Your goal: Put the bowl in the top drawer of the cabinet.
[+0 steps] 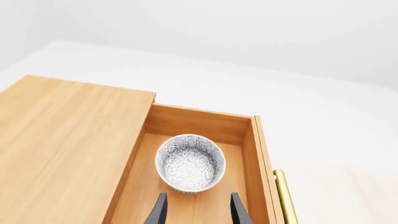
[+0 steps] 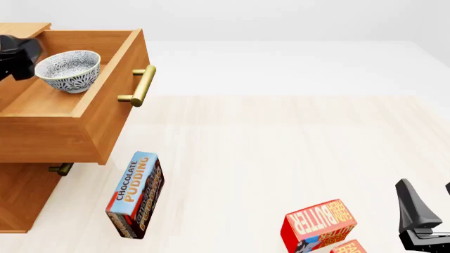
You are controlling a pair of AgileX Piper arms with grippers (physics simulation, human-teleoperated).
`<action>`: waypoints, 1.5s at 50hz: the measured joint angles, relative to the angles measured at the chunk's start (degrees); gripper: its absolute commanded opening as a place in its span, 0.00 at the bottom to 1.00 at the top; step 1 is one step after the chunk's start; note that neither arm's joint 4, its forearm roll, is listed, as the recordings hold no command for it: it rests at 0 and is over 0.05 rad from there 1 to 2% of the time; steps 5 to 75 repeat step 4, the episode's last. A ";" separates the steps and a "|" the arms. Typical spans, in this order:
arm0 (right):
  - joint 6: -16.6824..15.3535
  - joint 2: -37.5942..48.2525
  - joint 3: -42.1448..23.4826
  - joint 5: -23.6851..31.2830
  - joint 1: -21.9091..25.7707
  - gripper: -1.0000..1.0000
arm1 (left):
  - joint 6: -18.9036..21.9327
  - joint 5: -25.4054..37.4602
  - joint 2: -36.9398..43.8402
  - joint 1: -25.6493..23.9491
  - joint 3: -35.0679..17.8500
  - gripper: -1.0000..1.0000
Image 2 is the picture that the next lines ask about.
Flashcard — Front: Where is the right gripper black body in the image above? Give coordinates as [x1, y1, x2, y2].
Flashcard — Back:
[398, 223, 450, 252]

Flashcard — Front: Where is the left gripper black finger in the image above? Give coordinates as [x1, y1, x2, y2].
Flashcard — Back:
[11, 38, 46, 82]

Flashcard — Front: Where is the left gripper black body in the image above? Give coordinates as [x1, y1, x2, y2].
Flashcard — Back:
[0, 34, 26, 81]

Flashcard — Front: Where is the patterned black and white bowl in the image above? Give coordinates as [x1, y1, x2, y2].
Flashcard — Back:
[34, 50, 102, 94]

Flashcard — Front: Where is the open wooden drawer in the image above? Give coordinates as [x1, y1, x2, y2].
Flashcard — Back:
[0, 28, 151, 167]

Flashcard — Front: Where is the wooden cabinet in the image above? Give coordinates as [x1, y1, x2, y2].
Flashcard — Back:
[0, 22, 65, 234]

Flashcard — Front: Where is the red butter box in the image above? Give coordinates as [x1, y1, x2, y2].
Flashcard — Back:
[329, 238, 368, 253]
[280, 198, 359, 253]

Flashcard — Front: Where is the chocolate pudding box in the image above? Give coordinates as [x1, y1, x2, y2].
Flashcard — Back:
[105, 150, 166, 240]

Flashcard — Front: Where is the long brass drawer handle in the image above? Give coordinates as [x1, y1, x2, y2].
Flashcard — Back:
[117, 64, 157, 108]

